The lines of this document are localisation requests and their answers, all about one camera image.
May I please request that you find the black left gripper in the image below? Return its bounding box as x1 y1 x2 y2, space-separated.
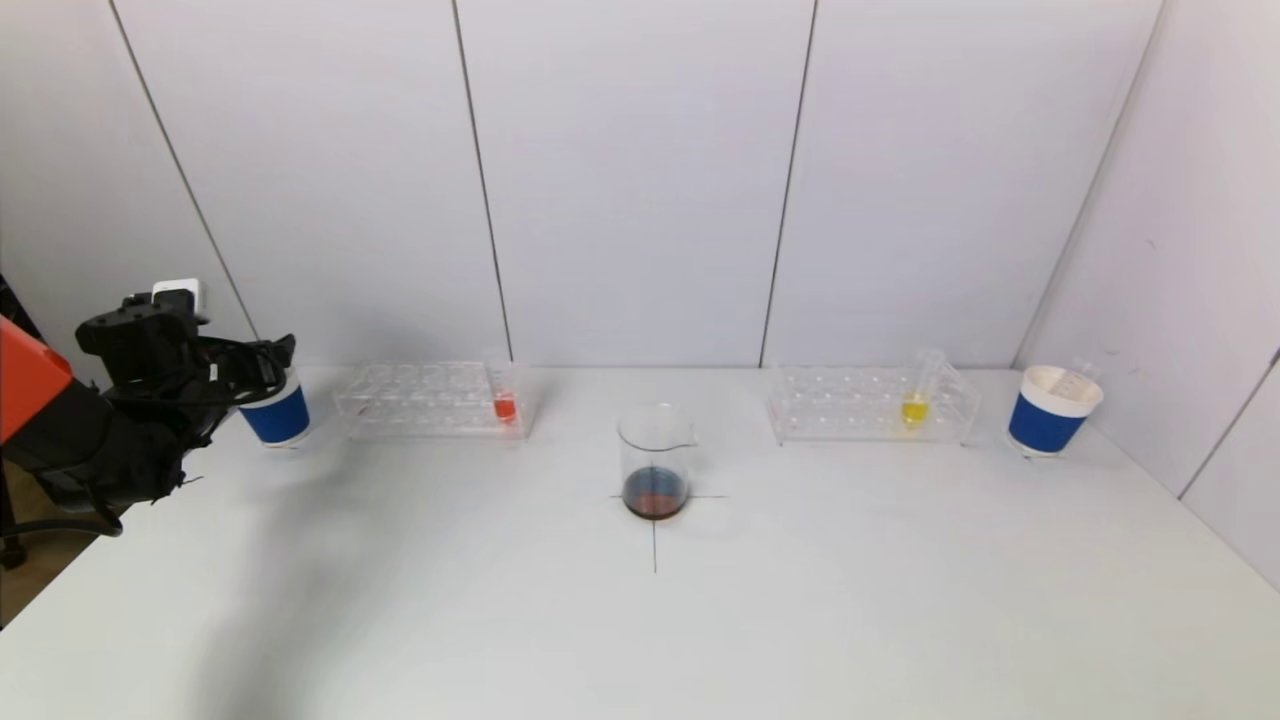
215 333 297 393

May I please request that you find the clear graduated plastic test tube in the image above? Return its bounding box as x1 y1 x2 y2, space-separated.
1058 358 1109 401

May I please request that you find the clear acrylic test tube rack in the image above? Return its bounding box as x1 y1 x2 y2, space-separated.
334 361 536 442
765 362 981 447

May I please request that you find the test tube with red pigment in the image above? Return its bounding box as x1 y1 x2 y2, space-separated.
487 348 520 427

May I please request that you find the clear glass beaker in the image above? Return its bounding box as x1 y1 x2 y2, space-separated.
617 403 698 521

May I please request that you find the test tube with yellow pigment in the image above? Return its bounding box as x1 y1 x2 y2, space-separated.
899 348 947 429

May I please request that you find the blue white paper cup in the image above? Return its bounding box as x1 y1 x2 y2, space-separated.
238 368 312 448
1007 365 1107 458

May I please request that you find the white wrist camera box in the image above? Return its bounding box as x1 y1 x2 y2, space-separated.
150 277 205 323

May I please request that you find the black looped camera cable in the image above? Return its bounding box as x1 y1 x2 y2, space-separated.
100 335 293 413

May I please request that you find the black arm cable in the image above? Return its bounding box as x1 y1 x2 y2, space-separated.
0 508 124 539

